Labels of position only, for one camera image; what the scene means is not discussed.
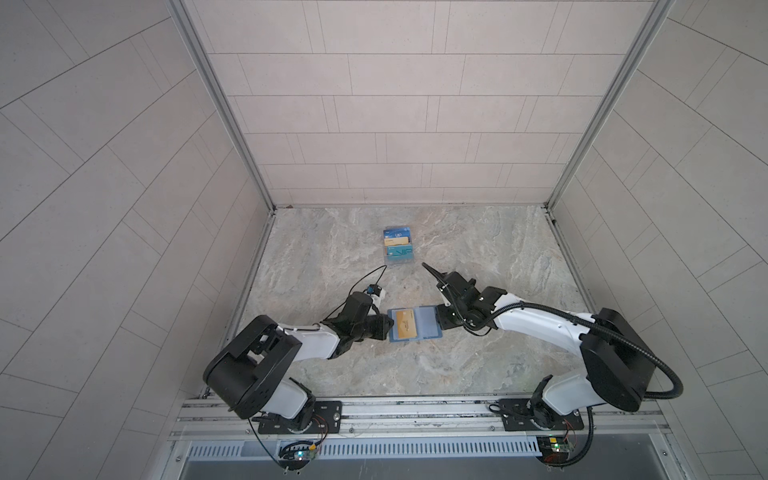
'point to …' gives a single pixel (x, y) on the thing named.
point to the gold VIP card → (406, 324)
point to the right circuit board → (554, 450)
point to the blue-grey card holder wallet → (427, 321)
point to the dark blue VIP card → (401, 232)
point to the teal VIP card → (400, 252)
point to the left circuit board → (297, 455)
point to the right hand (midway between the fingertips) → (436, 321)
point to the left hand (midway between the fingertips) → (400, 321)
